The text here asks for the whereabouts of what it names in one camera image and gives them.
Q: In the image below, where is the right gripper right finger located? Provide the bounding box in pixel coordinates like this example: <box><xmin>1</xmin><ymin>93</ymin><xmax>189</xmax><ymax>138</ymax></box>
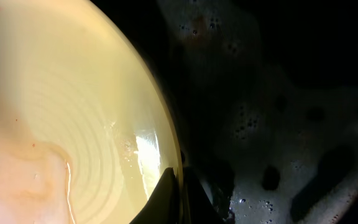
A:
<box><xmin>183</xmin><ymin>167</ymin><xmax>224</xmax><ymax>224</ymax></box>

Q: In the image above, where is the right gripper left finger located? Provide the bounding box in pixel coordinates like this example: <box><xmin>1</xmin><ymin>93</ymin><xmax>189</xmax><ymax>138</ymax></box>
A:
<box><xmin>130</xmin><ymin>167</ymin><xmax>179</xmax><ymax>224</ymax></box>

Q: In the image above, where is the yellow plate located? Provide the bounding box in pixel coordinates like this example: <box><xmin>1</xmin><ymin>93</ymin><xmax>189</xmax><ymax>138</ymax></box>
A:
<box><xmin>0</xmin><ymin>0</ymin><xmax>183</xmax><ymax>223</ymax></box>

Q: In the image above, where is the black round tray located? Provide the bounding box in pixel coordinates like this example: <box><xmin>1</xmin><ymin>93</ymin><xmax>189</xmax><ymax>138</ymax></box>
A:
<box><xmin>96</xmin><ymin>0</ymin><xmax>358</xmax><ymax>223</ymax></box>

